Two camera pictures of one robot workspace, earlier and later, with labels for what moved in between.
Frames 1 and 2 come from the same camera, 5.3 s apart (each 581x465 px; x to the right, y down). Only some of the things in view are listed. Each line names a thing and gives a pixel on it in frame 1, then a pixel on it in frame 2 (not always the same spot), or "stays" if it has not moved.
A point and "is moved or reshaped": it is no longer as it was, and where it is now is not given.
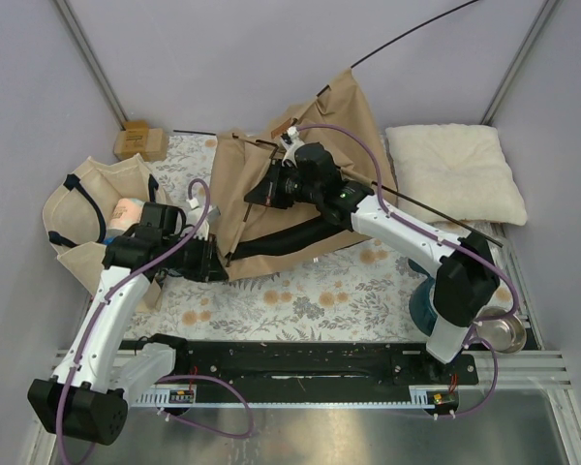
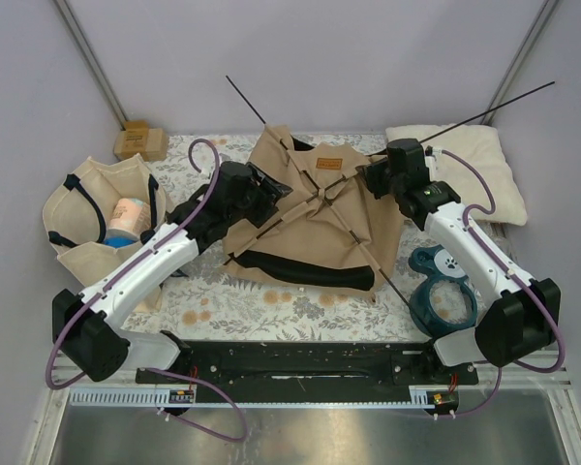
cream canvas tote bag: (94, 203) stays
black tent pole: (381, 48) -> (351, 171)
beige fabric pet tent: (253, 238) is moved or reshaped
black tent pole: (233, 134) -> (327, 202)
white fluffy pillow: (461, 171) stays
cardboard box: (137, 139) stays
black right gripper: (267, 191) -> (371, 173)
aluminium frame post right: (543, 16) stays
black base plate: (317, 364) stays
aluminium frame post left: (88, 60) stays
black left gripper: (210, 266) -> (268, 193)
